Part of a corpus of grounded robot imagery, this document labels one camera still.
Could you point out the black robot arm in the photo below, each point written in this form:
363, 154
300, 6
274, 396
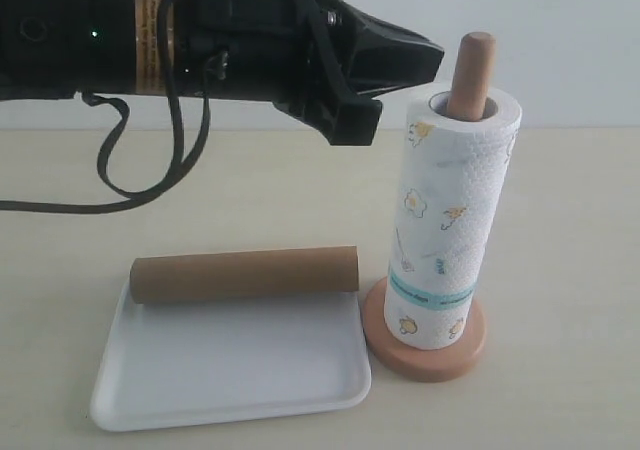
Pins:
55, 49

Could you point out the brown cardboard tube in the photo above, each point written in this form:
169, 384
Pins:
209, 277

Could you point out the printed white paper towel roll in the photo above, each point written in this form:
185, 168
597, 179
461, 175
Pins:
451, 178

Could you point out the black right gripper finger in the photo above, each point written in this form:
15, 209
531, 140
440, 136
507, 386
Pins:
349, 119

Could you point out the white rectangular plastic tray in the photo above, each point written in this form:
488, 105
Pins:
167, 366

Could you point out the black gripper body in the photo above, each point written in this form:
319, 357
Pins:
285, 52

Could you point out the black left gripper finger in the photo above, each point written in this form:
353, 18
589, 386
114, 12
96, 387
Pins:
384, 57

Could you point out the wooden paper towel holder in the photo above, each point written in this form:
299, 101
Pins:
467, 101

